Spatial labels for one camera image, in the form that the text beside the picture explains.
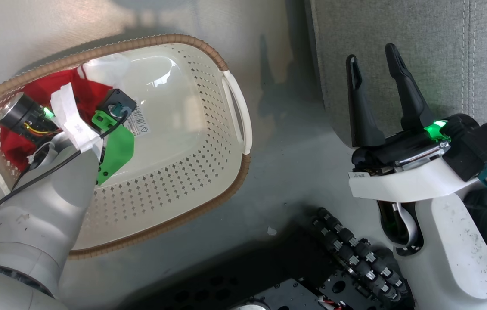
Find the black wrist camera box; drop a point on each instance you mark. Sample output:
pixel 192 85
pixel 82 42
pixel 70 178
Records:
pixel 116 101
pixel 480 146

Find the white perforated laundry basket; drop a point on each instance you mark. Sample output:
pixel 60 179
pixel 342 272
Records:
pixel 174 129

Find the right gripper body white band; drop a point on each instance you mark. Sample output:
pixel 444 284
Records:
pixel 407 181

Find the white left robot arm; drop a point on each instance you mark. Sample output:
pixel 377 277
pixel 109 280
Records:
pixel 41 215

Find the small white paper scrap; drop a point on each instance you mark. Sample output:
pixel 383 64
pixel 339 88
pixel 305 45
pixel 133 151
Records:
pixel 272 231

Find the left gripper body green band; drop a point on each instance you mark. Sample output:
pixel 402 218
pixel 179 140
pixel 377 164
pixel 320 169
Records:
pixel 116 150

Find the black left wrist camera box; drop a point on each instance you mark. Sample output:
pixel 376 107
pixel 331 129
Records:
pixel 116 101

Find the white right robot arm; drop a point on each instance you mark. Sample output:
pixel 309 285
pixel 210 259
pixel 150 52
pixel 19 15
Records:
pixel 454 249

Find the red and white garment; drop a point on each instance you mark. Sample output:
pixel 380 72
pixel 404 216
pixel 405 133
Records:
pixel 86 94

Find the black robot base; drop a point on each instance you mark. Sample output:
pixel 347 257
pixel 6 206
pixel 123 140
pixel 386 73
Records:
pixel 226 284

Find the white label sticker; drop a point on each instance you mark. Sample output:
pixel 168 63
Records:
pixel 140 122

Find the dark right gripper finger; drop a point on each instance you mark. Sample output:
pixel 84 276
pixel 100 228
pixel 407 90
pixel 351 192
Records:
pixel 361 112
pixel 411 99

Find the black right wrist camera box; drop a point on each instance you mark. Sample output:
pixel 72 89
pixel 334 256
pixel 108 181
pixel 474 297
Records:
pixel 480 146

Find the grey fabric sofa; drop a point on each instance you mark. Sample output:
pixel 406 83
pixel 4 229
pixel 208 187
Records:
pixel 441 43

